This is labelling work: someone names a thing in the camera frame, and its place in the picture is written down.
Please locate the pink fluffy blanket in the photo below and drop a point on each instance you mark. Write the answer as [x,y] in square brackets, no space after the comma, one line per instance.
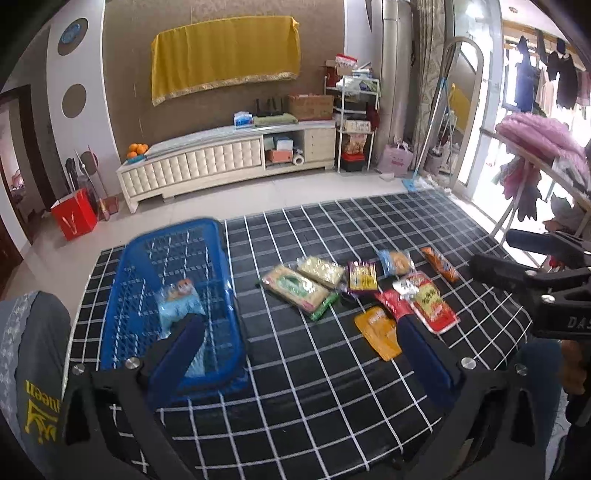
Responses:
[540,136]

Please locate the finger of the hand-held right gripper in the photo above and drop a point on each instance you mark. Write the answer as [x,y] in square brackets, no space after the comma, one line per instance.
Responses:
[494,270]
[524,238]

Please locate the small clear cracker packet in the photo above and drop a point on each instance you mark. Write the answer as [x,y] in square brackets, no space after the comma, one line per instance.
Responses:
[321,271]

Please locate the black router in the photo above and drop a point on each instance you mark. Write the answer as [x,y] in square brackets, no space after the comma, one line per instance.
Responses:
[269,110]

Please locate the orange flat box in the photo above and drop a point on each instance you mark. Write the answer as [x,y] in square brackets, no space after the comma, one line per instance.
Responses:
[279,156]

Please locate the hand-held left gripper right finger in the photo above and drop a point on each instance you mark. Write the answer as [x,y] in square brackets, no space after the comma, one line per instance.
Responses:
[427,367]

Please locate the grey printed garment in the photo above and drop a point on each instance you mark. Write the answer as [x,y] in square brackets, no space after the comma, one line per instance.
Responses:
[32,341]

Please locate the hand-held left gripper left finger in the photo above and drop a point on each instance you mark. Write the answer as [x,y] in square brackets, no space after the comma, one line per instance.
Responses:
[178,355]

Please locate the red paper bag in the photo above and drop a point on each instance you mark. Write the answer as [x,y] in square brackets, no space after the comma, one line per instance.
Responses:
[74,214]

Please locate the red black box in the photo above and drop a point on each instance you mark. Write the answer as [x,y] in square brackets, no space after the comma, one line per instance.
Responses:
[352,162]

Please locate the brown round wall decor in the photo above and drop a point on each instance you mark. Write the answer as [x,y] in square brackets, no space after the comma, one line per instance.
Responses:
[74,100]

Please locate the white paper roll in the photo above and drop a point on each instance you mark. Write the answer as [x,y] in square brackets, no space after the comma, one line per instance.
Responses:
[298,159]

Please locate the folded green cloth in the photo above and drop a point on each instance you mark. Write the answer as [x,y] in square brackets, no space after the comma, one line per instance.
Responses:
[274,119]

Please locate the cream padded TV cabinet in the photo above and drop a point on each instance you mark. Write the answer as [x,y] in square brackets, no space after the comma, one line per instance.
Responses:
[194,164]

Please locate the pink gift bag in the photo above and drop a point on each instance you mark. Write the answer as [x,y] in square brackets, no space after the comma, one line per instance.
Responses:
[396,160]

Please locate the person's right hand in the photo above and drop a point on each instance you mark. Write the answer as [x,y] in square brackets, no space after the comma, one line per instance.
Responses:
[575,367]

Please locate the clothes drying rack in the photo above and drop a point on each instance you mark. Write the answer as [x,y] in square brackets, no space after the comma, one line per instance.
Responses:
[521,154]

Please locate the arched standing mirror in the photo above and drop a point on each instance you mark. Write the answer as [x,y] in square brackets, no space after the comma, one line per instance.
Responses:
[464,115]

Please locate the long orange snack packet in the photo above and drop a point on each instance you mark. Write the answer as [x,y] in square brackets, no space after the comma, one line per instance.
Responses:
[441,265]

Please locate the plain red snack packet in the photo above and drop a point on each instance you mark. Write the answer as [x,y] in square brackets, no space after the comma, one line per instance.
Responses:
[390,303]

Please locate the blue round cake packet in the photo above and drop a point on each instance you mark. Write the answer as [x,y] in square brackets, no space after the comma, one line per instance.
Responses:
[397,263]
[178,302]

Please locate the brown wooden door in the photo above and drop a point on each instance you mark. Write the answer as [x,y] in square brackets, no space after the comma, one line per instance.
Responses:
[39,161]

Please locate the hanging blue garment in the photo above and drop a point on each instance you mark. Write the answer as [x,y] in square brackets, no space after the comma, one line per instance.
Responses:
[526,78]

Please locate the patterned curtain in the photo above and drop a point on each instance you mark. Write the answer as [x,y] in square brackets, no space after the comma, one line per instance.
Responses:
[427,78]

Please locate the purple yellow snack packet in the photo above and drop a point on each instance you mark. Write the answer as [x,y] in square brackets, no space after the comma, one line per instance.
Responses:
[362,276]

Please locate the orange yellow snack packet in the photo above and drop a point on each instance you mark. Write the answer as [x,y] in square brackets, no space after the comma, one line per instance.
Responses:
[378,332]

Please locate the blue plastic basket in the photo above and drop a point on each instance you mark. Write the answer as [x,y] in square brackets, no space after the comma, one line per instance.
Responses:
[138,258]

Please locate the yellow fringed cloth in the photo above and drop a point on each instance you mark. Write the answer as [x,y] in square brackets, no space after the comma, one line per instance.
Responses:
[221,50]

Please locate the large green-edged cracker packet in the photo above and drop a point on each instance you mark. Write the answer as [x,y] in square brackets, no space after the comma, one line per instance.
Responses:
[295,288]

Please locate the blue white tissue box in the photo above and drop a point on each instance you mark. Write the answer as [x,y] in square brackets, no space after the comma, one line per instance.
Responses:
[243,120]

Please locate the brown cardboard box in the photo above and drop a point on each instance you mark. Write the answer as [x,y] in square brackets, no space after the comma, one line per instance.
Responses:
[310,107]

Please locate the black white checked tablecloth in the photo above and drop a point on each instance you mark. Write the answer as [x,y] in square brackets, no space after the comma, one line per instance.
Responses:
[300,369]

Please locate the silver standing air conditioner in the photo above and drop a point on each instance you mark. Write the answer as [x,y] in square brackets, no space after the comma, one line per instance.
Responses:
[397,69]

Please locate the hanging dark top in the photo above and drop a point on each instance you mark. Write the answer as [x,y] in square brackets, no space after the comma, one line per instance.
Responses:
[564,78]

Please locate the white metal storage rack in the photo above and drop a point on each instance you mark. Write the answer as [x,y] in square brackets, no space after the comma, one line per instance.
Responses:
[344,99]

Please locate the red packet with yellow label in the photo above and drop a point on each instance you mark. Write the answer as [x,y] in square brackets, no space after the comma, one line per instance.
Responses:
[431,302]

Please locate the pile of oranges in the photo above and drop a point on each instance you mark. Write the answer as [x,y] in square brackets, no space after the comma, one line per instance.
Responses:
[137,150]

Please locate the blue round wall decor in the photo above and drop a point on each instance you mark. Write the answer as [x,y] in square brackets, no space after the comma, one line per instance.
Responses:
[73,37]

